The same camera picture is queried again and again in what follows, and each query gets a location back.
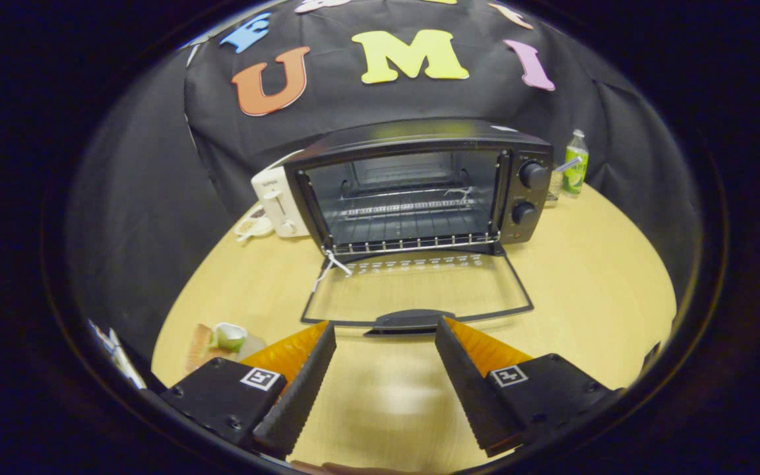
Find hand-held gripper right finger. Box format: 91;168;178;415
434;316;621;458

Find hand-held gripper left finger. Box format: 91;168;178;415
159;321;338;460

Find toast sandwich with lettuce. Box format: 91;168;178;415
185;322;267;373

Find black toaster oven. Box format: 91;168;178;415
281;119;554;337

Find white pop-up toaster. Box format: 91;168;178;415
251;150;311;238

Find small white plate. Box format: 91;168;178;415
234;205;275;241

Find white paper sheets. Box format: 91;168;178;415
88;320;148;390

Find clear glass cup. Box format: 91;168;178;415
547;157;582;202

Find green label drink bottle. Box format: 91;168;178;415
561;129;590;195

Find white string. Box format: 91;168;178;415
312;249;354;293

